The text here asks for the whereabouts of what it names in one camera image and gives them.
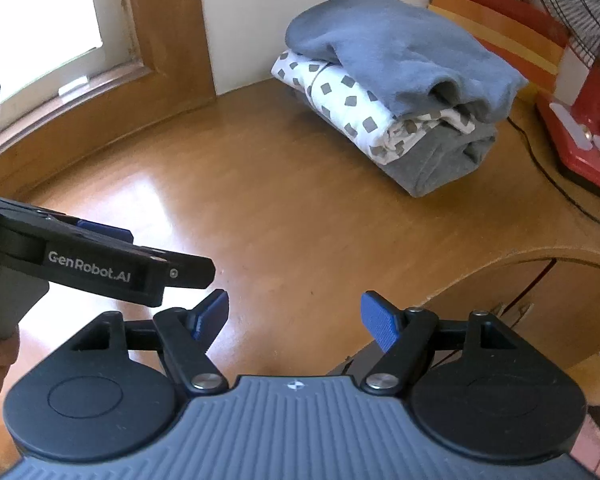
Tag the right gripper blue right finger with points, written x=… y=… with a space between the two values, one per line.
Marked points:
x=406 y=339

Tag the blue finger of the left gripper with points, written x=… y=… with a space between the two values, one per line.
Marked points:
x=185 y=271
x=103 y=229

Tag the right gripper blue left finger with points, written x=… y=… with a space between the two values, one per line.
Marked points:
x=185 y=336

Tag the grey-blue sweatpants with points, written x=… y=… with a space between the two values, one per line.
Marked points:
x=413 y=60

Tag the white window latch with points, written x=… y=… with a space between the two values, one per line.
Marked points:
x=73 y=85

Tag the white grey patterned folded cloth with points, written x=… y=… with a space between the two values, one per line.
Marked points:
x=420 y=153

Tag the window with metal bars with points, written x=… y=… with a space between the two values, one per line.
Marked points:
x=47 y=43

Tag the coloured foam floor mat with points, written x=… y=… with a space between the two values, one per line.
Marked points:
x=586 y=450

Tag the red white electric fan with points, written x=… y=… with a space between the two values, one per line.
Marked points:
x=574 y=128

